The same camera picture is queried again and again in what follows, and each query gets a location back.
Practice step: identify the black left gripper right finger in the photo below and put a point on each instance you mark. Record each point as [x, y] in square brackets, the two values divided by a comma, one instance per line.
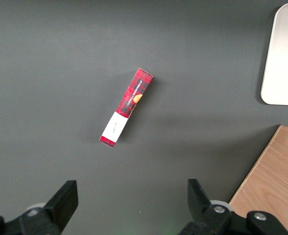
[202, 215]

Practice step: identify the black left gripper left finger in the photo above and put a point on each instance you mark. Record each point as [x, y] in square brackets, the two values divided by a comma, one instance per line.
[58, 208]

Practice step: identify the beige rectangular tray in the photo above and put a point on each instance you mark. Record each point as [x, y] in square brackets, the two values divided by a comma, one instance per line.
[283, 61]

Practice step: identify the wooden drawer cabinet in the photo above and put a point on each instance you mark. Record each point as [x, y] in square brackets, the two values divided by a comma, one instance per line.
[275, 176]

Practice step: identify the red plaid shortbread box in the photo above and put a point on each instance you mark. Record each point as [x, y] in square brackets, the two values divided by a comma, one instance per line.
[134, 95]

